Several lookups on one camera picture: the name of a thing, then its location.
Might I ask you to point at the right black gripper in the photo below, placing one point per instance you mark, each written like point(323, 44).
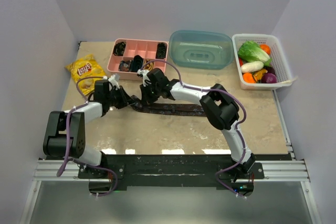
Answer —
point(145, 98)

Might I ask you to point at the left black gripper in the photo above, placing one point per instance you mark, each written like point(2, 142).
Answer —
point(125, 98)

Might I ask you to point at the dark brown patterned tie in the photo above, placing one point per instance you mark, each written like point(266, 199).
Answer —
point(167, 108)

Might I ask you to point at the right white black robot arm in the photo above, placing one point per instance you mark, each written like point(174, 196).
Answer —
point(222, 110)

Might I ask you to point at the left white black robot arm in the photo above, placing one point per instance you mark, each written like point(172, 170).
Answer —
point(65, 135)

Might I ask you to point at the rolled yellow tie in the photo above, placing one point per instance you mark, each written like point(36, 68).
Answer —
point(148, 65)

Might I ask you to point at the rolled dark patterned tie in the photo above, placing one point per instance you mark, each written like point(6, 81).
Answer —
point(125, 66)

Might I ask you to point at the rolled dark blue tie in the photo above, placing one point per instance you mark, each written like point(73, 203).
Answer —
point(137, 63)

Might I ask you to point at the pink divided organizer tray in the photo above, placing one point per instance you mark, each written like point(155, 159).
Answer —
point(145, 48)

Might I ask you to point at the rolled black tie back right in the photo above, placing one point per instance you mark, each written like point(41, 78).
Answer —
point(161, 50)

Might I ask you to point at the rolled black tie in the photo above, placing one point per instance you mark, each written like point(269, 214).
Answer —
point(119, 48)
point(161, 50)

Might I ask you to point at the rolled black tie back left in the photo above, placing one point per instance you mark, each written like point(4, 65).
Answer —
point(119, 48)

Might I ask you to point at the yellow Lays chips bag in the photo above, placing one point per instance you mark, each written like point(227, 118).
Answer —
point(87, 69)

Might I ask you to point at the blue transparent plastic bin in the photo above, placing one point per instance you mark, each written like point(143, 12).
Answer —
point(201, 49)

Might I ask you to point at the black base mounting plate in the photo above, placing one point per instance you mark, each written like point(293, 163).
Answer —
point(203, 170)

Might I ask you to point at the orange carrot piece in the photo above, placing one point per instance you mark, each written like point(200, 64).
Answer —
point(249, 78)

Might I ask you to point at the white radish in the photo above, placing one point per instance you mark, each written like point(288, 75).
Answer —
point(251, 67)

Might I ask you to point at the green lettuce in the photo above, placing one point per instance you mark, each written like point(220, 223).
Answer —
point(250, 51)

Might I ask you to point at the orange yellow pepper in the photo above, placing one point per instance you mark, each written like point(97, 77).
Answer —
point(257, 76)

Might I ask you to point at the purple onion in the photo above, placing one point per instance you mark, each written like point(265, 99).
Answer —
point(269, 78)

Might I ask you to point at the dark purple eggplant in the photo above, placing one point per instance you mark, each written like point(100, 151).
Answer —
point(270, 70)

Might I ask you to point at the orange fruit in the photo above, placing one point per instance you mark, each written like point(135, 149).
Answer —
point(265, 48)

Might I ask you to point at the white plastic basket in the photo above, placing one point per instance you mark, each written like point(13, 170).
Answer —
point(278, 61)

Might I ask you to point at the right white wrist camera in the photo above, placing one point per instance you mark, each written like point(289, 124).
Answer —
point(144, 75)

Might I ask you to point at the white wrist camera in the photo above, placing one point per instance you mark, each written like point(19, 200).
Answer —
point(113, 80)
point(144, 75)

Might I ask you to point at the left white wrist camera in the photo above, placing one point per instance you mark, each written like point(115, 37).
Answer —
point(113, 80)

